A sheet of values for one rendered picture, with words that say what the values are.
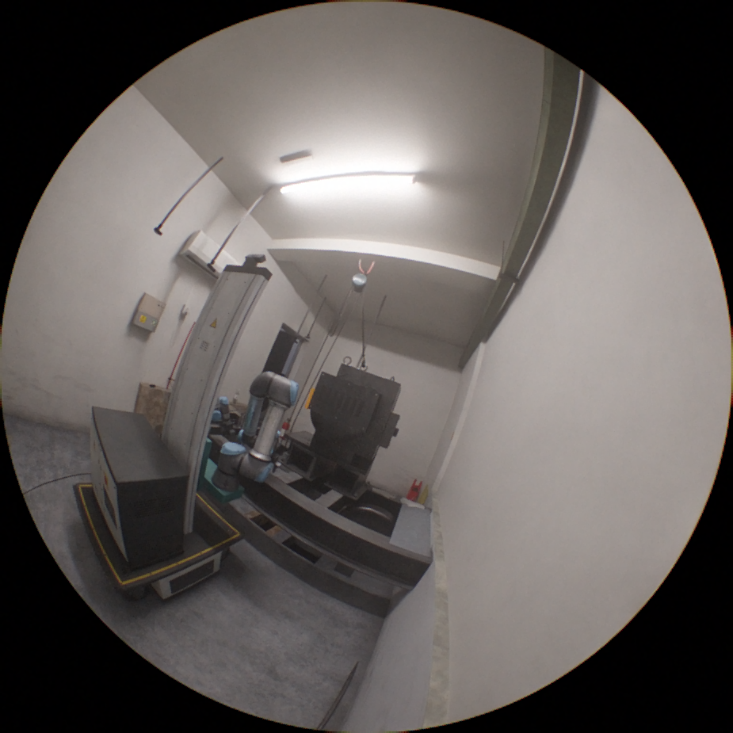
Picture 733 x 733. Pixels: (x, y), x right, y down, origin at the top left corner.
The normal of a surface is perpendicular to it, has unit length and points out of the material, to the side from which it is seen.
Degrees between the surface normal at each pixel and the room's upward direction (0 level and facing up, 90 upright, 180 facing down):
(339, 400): 90
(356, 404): 90
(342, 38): 180
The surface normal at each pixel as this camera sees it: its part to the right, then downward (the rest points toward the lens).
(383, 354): -0.25, -0.24
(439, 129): -0.36, 0.92
